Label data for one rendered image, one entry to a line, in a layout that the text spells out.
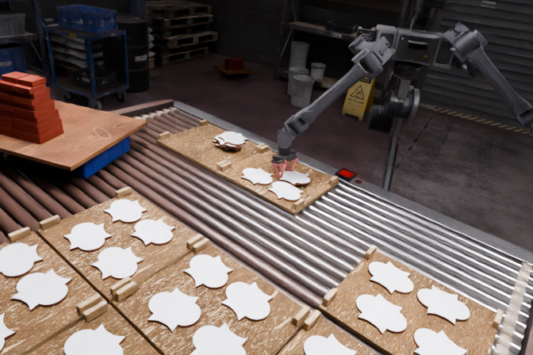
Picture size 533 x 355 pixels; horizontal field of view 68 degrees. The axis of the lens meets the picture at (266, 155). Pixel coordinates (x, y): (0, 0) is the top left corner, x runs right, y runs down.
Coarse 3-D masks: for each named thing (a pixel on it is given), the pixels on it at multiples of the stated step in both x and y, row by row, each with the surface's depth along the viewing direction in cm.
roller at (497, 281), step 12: (168, 120) 219; (336, 204) 162; (360, 216) 156; (384, 228) 151; (408, 240) 146; (420, 240) 146; (432, 252) 141; (444, 252) 141; (456, 264) 137; (468, 264) 136; (480, 276) 133; (492, 276) 132; (504, 288) 129; (516, 288) 128; (528, 300) 126
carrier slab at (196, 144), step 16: (192, 128) 209; (208, 128) 211; (160, 144) 192; (176, 144) 191; (192, 144) 192; (208, 144) 194; (256, 144) 200; (192, 160) 180; (208, 160) 180; (240, 160) 183
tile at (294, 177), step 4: (284, 172) 175; (288, 172) 175; (292, 172) 175; (296, 172) 175; (284, 176) 171; (288, 176) 171; (292, 176) 171; (296, 176) 172; (300, 176) 172; (304, 176) 172; (308, 176) 173; (280, 180) 168; (284, 180) 168; (288, 180) 168; (292, 180) 168; (296, 180) 168; (300, 180) 168; (304, 180) 168; (308, 180) 168; (292, 184) 165; (296, 184) 166; (300, 184) 166; (304, 184) 166; (308, 184) 167
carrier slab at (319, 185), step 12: (252, 156) 188; (264, 156) 189; (240, 168) 176; (264, 168) 179; (300, 168) 182; (228, 180) 168; (240, 180) 167; (276, 180) 170; (312, 180) 174; (324, 180) 175; (252, 192) 162; (264, 192) 161; (312, 192) 165; (324, 192) 167; (276, 204) 155; (288, 204) 154
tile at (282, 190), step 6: (276, 186) 164; (282, 186) 164; (288, 186) 165; (294, 186) 165; (276, 192) 160; (282, 192) 160; (288, 192) 161; (294, 192) 161; (300, 192) 162; (282, 198) 158; (288, 198) 157; (294, 198) 157
